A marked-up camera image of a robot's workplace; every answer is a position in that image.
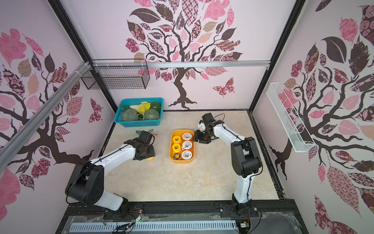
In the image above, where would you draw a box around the orange white tape roll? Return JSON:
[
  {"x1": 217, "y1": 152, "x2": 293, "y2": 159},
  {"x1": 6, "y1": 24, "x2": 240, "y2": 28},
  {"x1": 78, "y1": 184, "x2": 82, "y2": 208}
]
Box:
[
  {"x1": 182, "y1": 132, "x2": 193, "y2": 141},
  {"x1": 182, "y1": 141, "x2": 193, "y2": 151},
  {"x1": 182, "y1": 150, "x2": 193, "y2": 160}
]

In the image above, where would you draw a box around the yellow plastic storage box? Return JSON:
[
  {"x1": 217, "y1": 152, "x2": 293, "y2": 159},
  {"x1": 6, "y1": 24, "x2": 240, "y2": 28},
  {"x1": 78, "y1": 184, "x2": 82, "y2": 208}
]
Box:
[{"x1": 169, "y1": 129, "x2": 195, "y2": 163}]

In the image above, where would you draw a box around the black yellow tape roll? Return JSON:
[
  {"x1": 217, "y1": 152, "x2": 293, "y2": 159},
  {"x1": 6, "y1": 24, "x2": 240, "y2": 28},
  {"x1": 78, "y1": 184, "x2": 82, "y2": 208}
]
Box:
[{"x1": 173, "y1": 153, "x2": 181, "y2": 160}]

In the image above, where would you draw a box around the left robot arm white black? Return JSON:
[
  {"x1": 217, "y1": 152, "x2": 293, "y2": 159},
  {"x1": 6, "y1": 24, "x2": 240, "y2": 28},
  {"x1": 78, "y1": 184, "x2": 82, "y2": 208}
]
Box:
[{"x1": 65, "y1": 130, "x2": 155, "y2": 218}]

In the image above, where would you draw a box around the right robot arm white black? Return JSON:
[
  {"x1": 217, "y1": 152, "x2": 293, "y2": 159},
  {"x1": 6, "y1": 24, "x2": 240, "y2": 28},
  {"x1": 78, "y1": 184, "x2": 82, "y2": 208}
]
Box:
[{"x1": 193, "y1": 113, "x2": 263, "y2": 213}]

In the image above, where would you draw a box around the green round melon right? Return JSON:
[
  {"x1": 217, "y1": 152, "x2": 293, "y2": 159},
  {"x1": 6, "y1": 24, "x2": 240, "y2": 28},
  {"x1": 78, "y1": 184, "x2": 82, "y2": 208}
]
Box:
[{"x1": 144, "y1": 108, "x2": 160, "y2": 121}]

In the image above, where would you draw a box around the green round melon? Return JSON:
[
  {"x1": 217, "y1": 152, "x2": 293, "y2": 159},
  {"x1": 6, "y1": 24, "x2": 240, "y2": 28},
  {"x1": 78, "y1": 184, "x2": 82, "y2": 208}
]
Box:
[
  {"x1": 121, "y1": 108, "x2": 139, "y2": 121},
  {"x1": 144, "y1": 108, "x2": 160, "y2": 121}
]

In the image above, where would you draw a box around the green round melon left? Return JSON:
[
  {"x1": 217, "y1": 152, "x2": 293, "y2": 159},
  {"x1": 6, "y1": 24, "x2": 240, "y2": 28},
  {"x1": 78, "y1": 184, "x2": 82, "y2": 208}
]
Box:
[{"x1": 121, "y1": 108, "x2": 139, "y2": 121}]

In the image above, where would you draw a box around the yellow white cabbage toy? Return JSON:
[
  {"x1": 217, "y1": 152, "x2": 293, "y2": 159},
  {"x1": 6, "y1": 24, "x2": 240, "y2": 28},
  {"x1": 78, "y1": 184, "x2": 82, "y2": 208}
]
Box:
[{"x1": 129, "y1": 101, "x2": 151, "y2": 114}]

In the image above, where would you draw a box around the dark green avocado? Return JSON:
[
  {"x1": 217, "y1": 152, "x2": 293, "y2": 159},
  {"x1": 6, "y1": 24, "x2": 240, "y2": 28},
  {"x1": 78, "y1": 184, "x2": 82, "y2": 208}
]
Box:
[{"x1": 150, "y1": 101, "x2": 162, "y2": 114}]

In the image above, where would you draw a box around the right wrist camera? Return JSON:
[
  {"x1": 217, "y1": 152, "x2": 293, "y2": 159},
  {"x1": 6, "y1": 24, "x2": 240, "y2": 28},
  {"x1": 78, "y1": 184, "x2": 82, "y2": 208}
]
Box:
[{"x1": 198, "y1": 121, "x2": 206, "y2": 132}]

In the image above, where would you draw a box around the spoon with pink handle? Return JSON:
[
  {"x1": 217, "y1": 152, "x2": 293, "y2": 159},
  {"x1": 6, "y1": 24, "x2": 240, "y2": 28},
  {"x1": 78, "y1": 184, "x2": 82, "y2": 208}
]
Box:
[{"x1": 136, "y1": 130, "x2": 159, "y2": 137}]

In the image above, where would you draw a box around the black wire wall basket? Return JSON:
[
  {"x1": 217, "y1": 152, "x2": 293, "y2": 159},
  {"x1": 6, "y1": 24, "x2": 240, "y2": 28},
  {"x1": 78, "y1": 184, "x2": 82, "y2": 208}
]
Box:
[{"x1": 81, "y1": 58, "x2": 150, "y2": 90}]

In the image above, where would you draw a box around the white cable duct strip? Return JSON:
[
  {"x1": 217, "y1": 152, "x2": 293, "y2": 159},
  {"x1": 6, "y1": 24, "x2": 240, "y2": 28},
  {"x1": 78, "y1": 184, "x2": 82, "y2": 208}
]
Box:
[{"x1": 67, "y1": 220, "x2": 238, "y2": 234}]

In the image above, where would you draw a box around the white wire wall shelf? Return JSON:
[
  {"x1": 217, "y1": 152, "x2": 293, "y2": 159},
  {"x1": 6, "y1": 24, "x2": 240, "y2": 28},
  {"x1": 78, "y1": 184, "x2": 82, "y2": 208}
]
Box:
[{"x1": 266, "y1": 82, "x2": 317, "y2": 153}]

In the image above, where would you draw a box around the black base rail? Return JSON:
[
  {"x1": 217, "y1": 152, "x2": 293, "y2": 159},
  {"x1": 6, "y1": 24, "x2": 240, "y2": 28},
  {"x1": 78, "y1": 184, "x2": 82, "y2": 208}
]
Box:
[{"x1": 56, "y1": 199, "x2": 308, "y2": 234}]

